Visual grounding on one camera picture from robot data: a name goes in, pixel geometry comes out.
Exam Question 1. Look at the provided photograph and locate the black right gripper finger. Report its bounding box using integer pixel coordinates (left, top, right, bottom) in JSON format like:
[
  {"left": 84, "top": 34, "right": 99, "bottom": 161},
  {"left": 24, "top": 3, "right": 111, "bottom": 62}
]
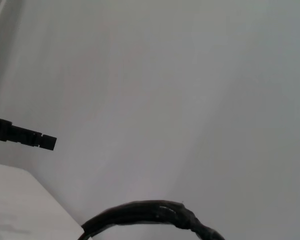
[{"left": 0, "top": 116, "right": 58, "bottom": 152}]

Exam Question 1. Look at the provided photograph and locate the black round teapot with handle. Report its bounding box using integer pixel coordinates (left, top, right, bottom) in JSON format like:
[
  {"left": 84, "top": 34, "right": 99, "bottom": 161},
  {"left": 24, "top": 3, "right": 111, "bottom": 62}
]
[{"left": 80, "top": 199, "right": 226, "bottom": 240}]

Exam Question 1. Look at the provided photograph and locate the white rounded panel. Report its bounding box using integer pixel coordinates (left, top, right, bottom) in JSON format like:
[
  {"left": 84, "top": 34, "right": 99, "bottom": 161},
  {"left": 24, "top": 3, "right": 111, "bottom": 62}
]
[{"left": 0, "top": 161, "right": 85, "bottom": 240}]

